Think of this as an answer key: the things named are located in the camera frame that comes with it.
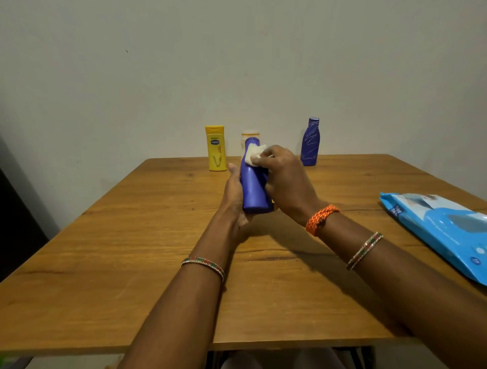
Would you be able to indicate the person's left forearm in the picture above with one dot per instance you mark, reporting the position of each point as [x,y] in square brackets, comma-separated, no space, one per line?
[179,311]

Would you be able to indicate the person's right hand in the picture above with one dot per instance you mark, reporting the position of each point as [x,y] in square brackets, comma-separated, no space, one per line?
[291,186]

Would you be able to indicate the black metal table leg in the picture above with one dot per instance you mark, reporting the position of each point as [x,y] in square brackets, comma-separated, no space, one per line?
[367,357]
[217,360]

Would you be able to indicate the thin beaded bangle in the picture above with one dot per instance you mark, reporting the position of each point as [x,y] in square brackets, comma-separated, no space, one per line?
[364,251]
[203,263]

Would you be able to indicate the grey bin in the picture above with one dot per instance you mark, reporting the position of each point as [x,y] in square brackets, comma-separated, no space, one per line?
[17,363]

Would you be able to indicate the person's left hand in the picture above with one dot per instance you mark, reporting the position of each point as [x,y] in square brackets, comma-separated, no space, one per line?
[232,205]

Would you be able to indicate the orange thread wristband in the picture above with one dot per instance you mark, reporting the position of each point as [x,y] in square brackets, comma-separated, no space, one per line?
[321,220]

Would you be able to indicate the person's right forearm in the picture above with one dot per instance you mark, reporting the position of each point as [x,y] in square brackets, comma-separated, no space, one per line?
[411,296]

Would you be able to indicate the blue wet wipes pack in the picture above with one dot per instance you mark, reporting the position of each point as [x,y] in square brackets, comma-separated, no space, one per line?
[441,228]

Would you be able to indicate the yellow bottle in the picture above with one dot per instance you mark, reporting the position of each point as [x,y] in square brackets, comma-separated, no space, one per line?
[216,150]

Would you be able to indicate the white bottle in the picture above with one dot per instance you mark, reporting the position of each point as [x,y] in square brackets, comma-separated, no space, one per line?
[249,134]

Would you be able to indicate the wooden table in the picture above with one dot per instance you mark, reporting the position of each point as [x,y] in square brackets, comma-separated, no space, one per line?
[95,247]

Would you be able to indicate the white wet wipe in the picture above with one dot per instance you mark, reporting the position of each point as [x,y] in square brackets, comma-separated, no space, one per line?
[252,154]

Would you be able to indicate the blue scribbled bottle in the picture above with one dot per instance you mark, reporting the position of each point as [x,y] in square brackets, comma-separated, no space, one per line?
[254,190]
[310,142]

